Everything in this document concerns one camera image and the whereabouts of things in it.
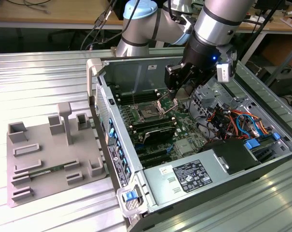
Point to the green RAM stick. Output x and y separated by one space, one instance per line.
43 172

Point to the black expansion slot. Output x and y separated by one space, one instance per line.
156 160
153 152

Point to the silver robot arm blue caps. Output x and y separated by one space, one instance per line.
215 24

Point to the black fan shroud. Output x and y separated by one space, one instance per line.
235 152

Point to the white small parts tray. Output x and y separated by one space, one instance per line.
253 17

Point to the black computer tower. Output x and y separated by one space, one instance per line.
288 84

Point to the grey plastic parts rack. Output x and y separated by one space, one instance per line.
63 154

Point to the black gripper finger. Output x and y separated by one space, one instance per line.
174 76
202 77

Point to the blue plastic drive latch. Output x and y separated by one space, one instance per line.
252 144

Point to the wooden desk white frame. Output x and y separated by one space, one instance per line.
63 14

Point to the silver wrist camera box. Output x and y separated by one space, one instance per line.
224 72

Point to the black RAM slot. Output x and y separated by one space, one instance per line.
154 126
139 99
150 120
136 93

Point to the silver chipset heatsink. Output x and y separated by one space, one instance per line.
184 146

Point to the silver power supply unit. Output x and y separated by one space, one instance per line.
160 188

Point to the CPU socket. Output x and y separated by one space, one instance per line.
147 111

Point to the open black PC case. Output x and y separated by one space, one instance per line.
232 193

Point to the green motherboard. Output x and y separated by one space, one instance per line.
184 128

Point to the thin metal locking lever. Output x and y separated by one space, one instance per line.
133 97

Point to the silver metal drive cage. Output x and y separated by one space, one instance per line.
203 101

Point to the black expansion card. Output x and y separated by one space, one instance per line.
159 136

